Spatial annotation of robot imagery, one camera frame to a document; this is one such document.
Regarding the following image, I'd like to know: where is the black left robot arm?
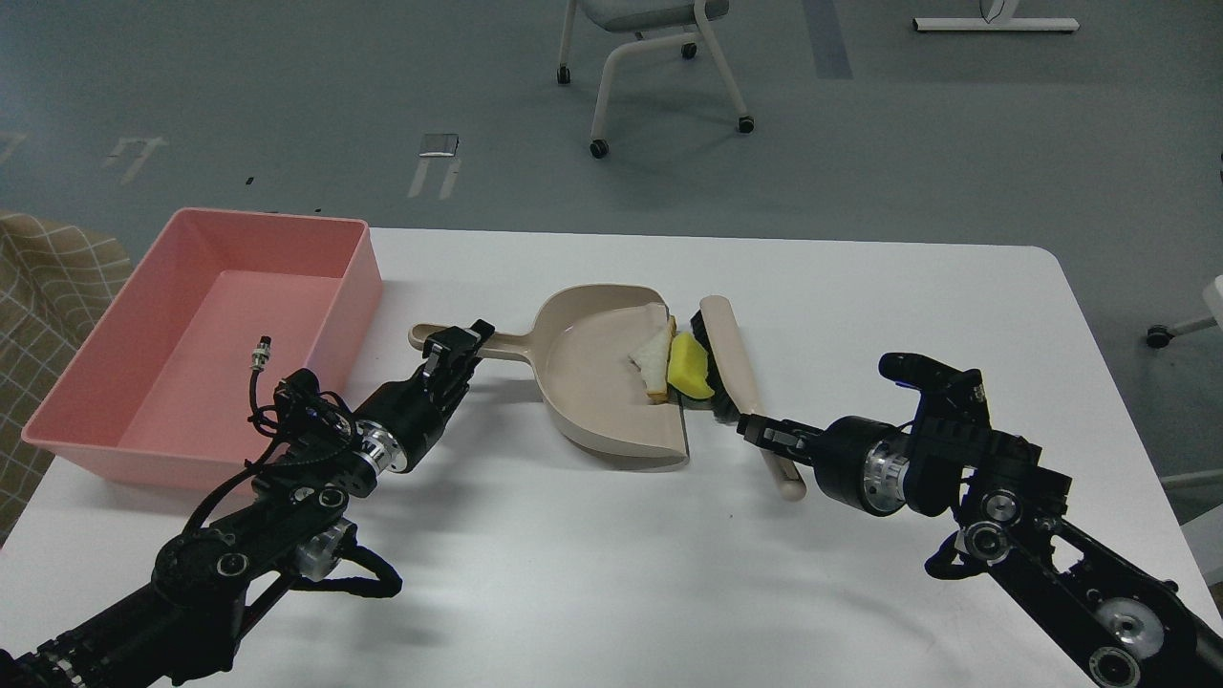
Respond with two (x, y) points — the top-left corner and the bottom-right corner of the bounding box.
(2, 319), (495, 687)

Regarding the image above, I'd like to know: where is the beige checkered cloth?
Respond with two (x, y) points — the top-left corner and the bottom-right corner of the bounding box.
(1, 210), (135, 539)

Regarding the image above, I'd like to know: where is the silver floor socket plate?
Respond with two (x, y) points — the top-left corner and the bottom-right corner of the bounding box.
(417, 132), (461, 160)

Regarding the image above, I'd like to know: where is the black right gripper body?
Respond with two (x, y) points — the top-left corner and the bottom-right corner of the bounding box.
(793, 417), (909, 517)

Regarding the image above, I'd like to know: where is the yellow sponge piece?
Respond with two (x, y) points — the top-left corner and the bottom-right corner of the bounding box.
(667, 332), (715, 401)

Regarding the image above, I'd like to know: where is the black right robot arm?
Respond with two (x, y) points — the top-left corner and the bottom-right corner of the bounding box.
(737, 353), (1222, 687)

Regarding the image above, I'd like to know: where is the pink plastic bin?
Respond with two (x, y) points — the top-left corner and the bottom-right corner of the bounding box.
(21, 208), (383, 491)

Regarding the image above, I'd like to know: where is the beige plastic dustpan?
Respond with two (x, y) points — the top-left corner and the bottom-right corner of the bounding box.
(408, 284), (691, 473)

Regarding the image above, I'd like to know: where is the beige hand brush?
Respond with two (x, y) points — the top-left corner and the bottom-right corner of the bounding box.
(690, 295), (807, 502)

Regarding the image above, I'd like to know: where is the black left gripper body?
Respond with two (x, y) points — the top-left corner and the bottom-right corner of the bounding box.
(355, 369), (472, 473)

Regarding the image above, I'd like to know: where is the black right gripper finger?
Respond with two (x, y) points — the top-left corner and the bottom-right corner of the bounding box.
(737, 425), (813, 467)
(744, 414), (826, 441)

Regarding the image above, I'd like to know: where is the slice of bread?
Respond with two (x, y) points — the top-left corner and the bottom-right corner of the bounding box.
(629, 317), (676, 404)

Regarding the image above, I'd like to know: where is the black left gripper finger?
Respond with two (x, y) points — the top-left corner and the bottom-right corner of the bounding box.
(462, 319), (495, 382)
(419, 328), (466, 387)

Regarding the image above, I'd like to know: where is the white rolling chair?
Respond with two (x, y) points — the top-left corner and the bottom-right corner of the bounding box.
(556, 0), (756, 160)

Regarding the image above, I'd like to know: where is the white table leg base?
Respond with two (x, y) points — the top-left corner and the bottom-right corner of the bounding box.
(912, 1), (1082, 34)

